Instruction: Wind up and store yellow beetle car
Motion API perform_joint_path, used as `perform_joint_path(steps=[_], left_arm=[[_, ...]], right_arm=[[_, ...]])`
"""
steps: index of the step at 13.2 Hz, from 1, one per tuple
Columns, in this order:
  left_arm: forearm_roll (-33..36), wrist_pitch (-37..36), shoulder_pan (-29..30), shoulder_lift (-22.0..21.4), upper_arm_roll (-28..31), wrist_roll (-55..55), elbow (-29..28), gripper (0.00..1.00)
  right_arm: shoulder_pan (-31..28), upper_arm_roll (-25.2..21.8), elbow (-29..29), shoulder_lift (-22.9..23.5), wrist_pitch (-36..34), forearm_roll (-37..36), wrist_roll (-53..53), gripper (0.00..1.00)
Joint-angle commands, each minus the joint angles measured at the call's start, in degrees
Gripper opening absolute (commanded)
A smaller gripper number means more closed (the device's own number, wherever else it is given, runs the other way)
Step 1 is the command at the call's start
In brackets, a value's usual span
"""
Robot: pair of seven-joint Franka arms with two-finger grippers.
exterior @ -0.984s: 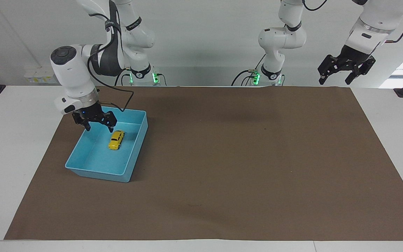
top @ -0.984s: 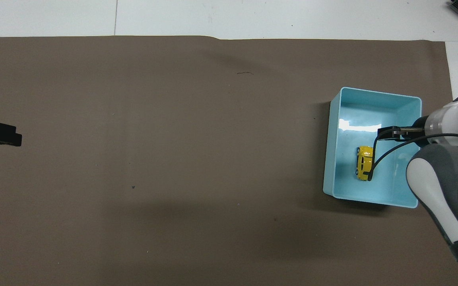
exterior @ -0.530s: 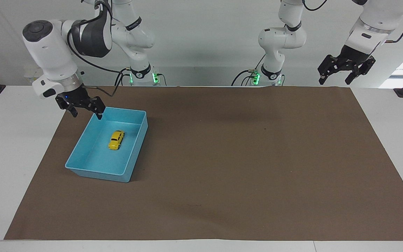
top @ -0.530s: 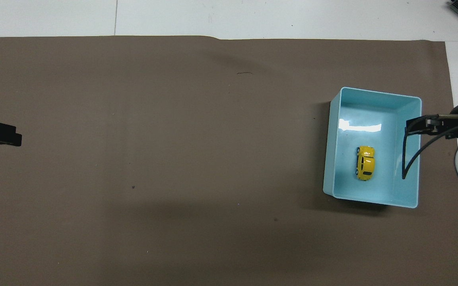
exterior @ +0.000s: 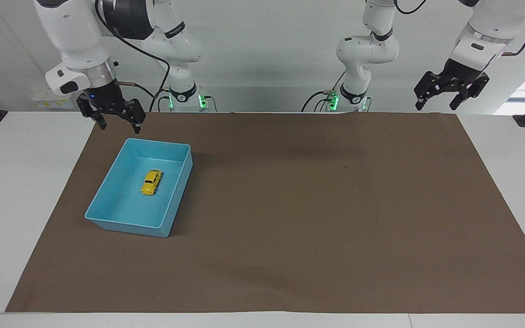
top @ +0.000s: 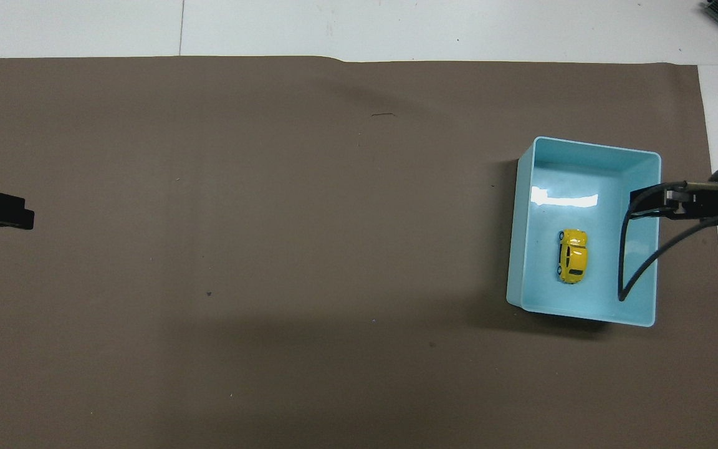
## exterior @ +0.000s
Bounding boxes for blue plastic tray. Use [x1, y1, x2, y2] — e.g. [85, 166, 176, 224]
[84, 138, 194, 238]

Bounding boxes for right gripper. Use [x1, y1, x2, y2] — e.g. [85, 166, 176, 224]
[76, 84, 147, 134]

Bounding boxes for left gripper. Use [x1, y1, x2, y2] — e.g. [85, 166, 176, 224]
[414, 58, 490, 112]

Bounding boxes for yellow toy beetle car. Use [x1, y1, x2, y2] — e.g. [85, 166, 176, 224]
[141, 169, 164, 196]

